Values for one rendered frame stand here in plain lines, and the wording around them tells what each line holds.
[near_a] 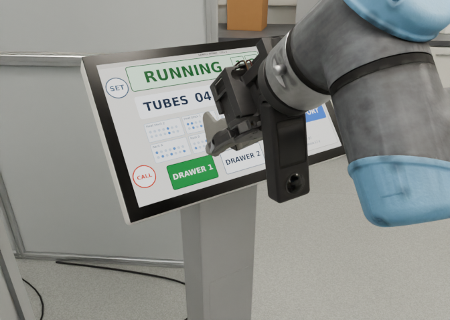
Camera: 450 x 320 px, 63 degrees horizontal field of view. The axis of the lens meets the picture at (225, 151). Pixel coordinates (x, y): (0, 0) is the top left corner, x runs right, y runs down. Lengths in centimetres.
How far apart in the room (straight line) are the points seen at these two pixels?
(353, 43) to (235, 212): 67
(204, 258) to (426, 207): 72
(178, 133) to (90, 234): 133
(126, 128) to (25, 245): 156
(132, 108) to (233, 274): 54
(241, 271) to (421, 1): 86
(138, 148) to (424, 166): 51
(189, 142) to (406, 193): 50
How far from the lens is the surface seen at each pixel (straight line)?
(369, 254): 213
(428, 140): 26
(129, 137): 67
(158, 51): 76
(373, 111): 27
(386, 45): 28
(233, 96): 43
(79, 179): 179
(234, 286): 106
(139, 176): 66
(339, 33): 29
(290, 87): 34
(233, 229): 92
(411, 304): 196
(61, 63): 157
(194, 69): 76
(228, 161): 71
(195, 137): 70
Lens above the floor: 134
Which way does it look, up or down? 27 degrees down
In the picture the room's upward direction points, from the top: straight up
